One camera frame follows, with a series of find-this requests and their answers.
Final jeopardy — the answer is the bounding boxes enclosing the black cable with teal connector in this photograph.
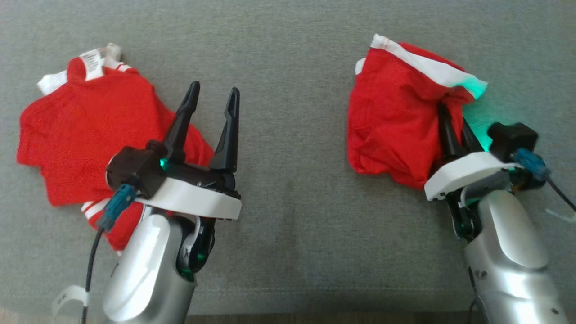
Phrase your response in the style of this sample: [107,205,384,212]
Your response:
[82,184,137,324]
[512,148,576,212]

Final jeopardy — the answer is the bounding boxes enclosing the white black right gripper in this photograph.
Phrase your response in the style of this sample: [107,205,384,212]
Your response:
[424,103,525,202]

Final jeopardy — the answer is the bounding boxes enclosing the red jersey with white trim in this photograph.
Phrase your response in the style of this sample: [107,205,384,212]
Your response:
[17,43,216,252]

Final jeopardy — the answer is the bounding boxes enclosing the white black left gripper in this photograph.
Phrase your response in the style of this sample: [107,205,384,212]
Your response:
[134,81,243,221]

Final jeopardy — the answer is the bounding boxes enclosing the red shorts with white stripe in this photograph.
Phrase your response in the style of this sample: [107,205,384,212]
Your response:
[346,34,489,189]

